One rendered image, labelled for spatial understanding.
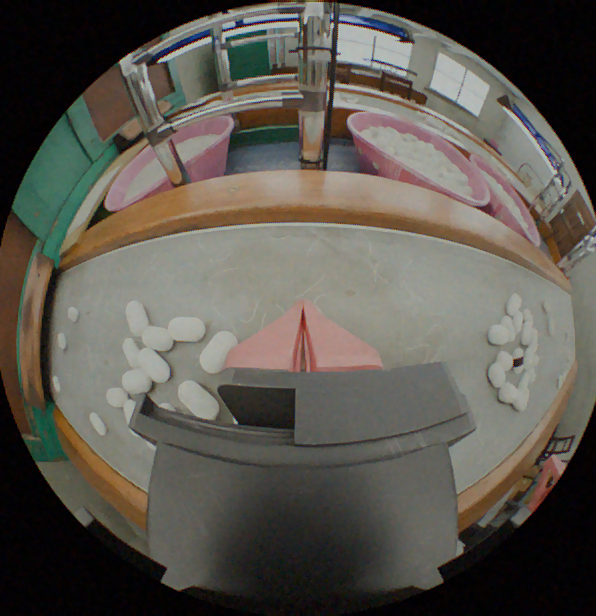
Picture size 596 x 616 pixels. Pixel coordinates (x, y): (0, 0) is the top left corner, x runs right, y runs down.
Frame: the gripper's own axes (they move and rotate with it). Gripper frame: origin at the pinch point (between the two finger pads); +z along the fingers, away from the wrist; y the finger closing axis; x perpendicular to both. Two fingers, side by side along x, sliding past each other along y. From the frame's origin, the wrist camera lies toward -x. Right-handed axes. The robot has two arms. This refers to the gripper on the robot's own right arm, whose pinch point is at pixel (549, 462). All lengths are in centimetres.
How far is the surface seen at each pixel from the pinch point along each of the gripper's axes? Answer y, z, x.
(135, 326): 40.0, 19.3, -4.5
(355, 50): -73, 354, -376
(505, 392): 4.8, 14.2, 0.6
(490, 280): 3.7, 25.1, -6.6
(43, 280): 75, 20, -12
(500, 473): -1.4, 3.4, 10.2
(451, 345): 13.0, 19.9, -2.2
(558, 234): -452, 150, -88
